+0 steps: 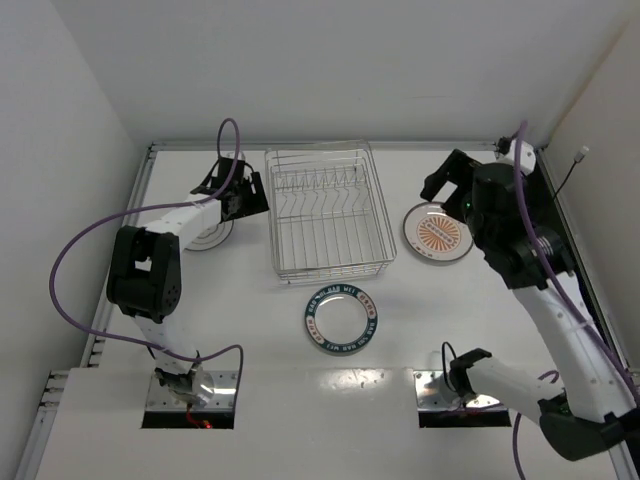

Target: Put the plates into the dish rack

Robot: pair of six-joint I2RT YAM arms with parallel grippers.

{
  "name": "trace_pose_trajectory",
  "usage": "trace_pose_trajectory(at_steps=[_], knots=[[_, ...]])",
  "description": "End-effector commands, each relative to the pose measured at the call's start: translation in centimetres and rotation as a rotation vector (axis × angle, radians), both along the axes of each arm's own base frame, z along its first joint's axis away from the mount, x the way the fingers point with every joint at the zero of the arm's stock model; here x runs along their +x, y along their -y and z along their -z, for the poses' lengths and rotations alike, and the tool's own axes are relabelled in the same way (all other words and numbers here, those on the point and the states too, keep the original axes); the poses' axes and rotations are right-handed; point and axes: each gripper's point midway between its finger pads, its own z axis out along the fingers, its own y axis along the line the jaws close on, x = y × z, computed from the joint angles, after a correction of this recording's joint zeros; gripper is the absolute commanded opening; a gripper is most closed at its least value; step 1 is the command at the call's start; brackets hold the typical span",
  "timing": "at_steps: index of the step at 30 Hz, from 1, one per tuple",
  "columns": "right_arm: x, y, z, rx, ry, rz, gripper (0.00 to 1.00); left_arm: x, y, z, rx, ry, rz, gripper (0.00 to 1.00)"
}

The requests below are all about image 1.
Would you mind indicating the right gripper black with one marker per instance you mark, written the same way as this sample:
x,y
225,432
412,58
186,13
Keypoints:
x,y
451,176

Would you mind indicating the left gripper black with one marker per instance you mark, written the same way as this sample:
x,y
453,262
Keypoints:
x,y
247,195

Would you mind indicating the orange sunburst plate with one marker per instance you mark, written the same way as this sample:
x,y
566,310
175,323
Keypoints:
x,y
434,235

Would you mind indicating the dark teal rimmed plate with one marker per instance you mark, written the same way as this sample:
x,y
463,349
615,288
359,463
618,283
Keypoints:
x,y
340,319

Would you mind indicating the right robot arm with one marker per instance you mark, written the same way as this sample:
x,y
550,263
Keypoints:
x,y
594,408

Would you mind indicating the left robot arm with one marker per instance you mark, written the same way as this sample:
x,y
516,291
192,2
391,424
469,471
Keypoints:
x,y
145,280

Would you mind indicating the white plate teal rings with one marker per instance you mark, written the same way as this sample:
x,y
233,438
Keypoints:
x,y
210,237

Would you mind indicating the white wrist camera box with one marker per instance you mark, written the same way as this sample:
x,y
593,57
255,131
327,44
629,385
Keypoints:
x,y
507,148

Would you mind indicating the metal wire dish rack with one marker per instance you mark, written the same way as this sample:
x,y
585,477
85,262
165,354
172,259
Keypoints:
x,y
328,219

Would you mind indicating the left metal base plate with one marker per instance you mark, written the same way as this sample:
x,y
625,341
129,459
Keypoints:
x,y
222,390

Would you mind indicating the metal base plate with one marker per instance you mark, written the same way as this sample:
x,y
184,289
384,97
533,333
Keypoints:
x,y
433,396
222,390

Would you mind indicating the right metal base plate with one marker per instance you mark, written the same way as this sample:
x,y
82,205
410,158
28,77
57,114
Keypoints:
x,y
433,396

